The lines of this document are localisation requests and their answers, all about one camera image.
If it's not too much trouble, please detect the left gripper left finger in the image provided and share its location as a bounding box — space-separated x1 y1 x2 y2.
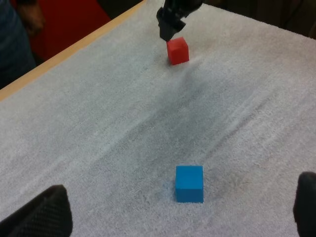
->
0 184 74 237

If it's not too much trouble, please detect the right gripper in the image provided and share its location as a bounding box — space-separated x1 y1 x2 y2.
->
156 0 203 41

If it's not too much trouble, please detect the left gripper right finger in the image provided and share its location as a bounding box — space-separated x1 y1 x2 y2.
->
293 171 316 237

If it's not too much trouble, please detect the red cube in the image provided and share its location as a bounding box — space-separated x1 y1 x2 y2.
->
166 37 190 66

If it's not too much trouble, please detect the blue cube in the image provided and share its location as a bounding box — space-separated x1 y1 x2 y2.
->
175 165 204 204

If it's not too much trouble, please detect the person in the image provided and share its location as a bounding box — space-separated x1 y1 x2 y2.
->
0 0 46 90

